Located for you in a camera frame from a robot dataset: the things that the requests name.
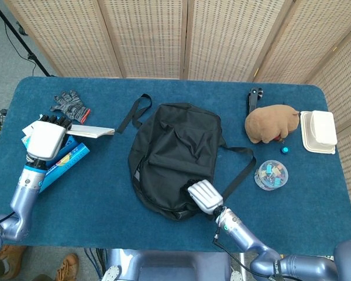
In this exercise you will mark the white food container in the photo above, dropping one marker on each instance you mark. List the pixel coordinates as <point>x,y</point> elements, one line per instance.
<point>320,131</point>

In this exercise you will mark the white spiral notebook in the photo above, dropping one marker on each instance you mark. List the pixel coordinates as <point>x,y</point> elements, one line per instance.
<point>90,131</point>

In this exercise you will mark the black tripod stand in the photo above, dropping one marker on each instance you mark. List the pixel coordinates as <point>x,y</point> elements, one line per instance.
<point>17,36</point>

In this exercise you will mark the small colourful toy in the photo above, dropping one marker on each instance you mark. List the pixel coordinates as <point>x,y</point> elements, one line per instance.
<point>278,138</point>

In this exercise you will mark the grey knit glove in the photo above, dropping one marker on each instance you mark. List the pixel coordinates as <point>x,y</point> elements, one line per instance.
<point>71,105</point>

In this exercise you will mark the black backpack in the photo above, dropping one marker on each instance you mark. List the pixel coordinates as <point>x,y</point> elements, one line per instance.
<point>172,146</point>

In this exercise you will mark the small blue cap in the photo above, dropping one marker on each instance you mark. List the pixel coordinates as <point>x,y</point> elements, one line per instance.
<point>284,150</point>

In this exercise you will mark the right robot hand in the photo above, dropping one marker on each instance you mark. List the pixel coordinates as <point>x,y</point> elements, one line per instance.
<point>206,196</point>

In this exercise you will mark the black hand tool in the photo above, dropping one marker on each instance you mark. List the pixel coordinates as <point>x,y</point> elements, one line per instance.
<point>254,99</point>

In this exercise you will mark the clear jar of clips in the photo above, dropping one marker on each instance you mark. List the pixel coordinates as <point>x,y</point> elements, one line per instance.
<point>271,175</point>

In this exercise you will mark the brown plush toy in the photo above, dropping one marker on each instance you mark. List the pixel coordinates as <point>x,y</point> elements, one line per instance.
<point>269,121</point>

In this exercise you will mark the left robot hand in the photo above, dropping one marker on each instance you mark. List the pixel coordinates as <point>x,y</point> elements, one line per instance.
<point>45,140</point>

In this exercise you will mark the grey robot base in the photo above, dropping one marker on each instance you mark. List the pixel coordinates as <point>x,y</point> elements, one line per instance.
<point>169,266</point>

